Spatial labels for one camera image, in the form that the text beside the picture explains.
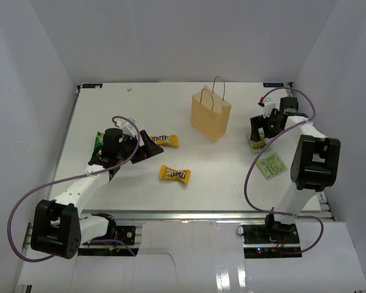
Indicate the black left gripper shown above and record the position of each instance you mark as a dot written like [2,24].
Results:
[149,149]

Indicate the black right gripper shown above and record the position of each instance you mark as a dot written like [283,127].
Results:
[260,122]

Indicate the green yellow snack packet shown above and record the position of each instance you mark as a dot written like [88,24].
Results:
[257,147]

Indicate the yellow M&M's bag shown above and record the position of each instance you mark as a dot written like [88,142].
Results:
[182,176]
[166,141]

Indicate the light green packet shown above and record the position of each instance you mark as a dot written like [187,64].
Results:
[271,166]

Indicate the green Fox's candy bag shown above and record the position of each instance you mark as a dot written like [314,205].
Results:
[98,143]

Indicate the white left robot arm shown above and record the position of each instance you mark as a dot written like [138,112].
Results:
[58,228]

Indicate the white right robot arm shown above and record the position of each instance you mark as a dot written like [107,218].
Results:
[313,168]

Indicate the brown paper bag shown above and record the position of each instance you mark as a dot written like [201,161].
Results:
[210,112]

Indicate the blue label right corner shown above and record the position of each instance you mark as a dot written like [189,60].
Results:
[273,84]

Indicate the blue label corner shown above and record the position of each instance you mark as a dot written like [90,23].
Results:
[273,84]
[92,86]

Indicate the blue label left corner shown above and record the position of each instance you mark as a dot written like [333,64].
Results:
[92,86]

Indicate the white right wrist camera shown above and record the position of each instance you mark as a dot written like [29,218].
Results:
[267,106]

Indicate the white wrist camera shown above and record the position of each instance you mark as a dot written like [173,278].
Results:
[126,127]
[267,106]

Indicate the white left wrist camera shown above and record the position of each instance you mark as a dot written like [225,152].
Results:
[126,127]

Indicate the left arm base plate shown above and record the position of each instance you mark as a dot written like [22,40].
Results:
[126,234]

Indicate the aluminium front rail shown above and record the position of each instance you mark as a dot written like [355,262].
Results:
[139,218]

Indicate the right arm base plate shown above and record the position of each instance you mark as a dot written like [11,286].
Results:
[258,234]

